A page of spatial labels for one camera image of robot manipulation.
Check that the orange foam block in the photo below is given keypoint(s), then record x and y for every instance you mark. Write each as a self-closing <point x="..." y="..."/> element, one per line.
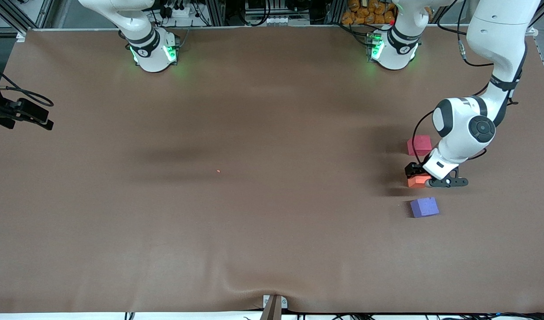
<point x="417" y="182"/>

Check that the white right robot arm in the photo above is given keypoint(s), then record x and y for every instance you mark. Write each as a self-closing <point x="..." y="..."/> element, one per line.
<point x="149" y="53"/>

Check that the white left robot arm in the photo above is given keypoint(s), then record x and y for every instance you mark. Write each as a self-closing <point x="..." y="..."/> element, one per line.
<point x="498" y="26"/>

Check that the red foam block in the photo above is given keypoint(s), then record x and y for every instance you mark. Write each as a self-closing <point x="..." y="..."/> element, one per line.
<point x="420" y="144"/>

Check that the purple foam block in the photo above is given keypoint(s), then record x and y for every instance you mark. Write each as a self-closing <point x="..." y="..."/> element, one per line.
<point x="424" y="207"/>

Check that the brown table cover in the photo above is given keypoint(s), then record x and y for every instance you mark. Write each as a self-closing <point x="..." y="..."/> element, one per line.
<point x="272" y="111"/>

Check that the pile of orange snack bags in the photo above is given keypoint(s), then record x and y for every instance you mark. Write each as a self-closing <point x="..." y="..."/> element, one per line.
<point x="365" y="13"/>

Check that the white power strip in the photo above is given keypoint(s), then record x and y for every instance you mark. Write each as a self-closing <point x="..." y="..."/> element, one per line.
<point x="178" y="12"/>

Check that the white terminal block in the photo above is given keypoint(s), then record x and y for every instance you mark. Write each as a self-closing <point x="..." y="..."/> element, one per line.
<point x="277" y="20"/>

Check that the white corner bracket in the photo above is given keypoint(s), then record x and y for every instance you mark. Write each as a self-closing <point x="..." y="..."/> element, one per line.
<point x="533" y="31"/>
<point x="21" y="36"/>

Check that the aluminium frame strut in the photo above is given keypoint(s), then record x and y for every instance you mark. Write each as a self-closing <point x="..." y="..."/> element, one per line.
<point x="14" y="15"/>

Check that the aluminium profile post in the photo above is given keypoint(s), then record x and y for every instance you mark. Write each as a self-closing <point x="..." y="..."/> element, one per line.
<point x="336" y="11"/>
<point x="215" y="11"/>

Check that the grey metal bracket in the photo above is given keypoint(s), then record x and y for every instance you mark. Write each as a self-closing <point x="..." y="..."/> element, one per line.
<point x="284" y="302"/>

